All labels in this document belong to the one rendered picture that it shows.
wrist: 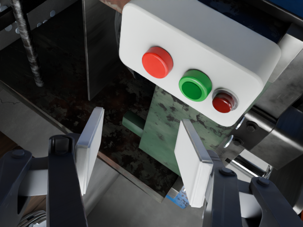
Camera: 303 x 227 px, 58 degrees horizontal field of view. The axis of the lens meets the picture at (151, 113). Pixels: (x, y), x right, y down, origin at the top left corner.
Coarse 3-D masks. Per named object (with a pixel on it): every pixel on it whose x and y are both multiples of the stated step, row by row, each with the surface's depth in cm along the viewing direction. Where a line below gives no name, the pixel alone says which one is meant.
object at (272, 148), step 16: (256, 112) 48; (288, 112) 49; (240, 128) 51; (256, 128) 48; (272, 128) 47; (288, 128) 47; (240, 144) 53; (256, 144) 52; (272, 144) 49; (288, 144) 47; (272, 160) 52; (288, 160) 50; (272, 176) 54; (288, 176) 46; (288, 192) 42
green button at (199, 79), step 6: (186, 72) 24; (192, 72) 23; (198, 72) 23; (186, 78) 23; (192, 78) 23; (198, 78) 23; (204, 78) 23; (180, 84) 24; (198, 84) 23; (204, 84) 23; (210, 84) 23; (180, 90) 24; (204, 90) 23; (210, 90) 23; (186, 96) 25; (204, 96) 23
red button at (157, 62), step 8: (152, 48) 24; (160, 48) 24; (144, 56) 24; (152, 56) 23; (160, 56) 23; (168, 56) 24; (144, 64) 25; (152, 64) 24; (160, 64) 24; (168, 64) 24; (152, 72) 25; (160, 72) 24; (168, 72) 24
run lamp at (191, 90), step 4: (184, 84) 23; (188, 84) 23; (192, 84) 23; (184, 88) 24; (188, 88) 24; (192, 88) 23; (196, 88) 23; (184, 92) 24; (188, 92) 24; (192, 92) 24; (196, 92) 23; (200, 92) 23; (188, 96) 24; (192, 96) 24; (196, 96) 24; (200, 96) 23
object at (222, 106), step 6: (216, 90) 23; (222, 90) 23; (228, 90) 23; (216, 96) 23; (222, 96) 23; (228, 96) 23; (234, 96) 23; (216, 102) 23; (222, 102) 23; (228, 102) 22; (234, 102) 23; (216, 108) 24; (222, 108) 23; (228, 108) 23; (234, 108) 23
